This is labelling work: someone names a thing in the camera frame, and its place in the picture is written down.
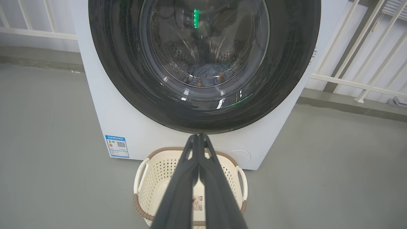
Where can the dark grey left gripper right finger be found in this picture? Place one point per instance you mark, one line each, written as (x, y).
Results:
(219, 197)

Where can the cream perforated laundry basket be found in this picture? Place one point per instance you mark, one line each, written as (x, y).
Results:
(159, 178)

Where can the white washing machine body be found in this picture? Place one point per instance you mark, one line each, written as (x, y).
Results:
(127, 124)

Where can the black round washing machine door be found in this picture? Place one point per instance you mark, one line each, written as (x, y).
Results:
(127, 79)

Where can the blue energy label sticker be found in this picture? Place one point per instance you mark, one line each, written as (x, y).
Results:
(117, 146)

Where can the white metal railing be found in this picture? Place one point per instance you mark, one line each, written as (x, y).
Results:
(38, 33)
(349, 83)

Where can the blue cartoon-print garment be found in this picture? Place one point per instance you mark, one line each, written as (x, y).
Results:
(206, 73)

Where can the perforated steel washer drum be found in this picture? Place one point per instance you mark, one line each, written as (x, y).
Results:
(171, 47)

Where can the small grey floor bracket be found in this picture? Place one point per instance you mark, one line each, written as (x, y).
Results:
(394, 101)

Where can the paper label inside basket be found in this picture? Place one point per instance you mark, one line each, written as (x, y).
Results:
(197, 203)

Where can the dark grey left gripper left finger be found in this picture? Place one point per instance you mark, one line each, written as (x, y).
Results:
(178, 197)

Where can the round white filter cover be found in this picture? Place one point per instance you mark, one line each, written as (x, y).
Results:
(240, 156)

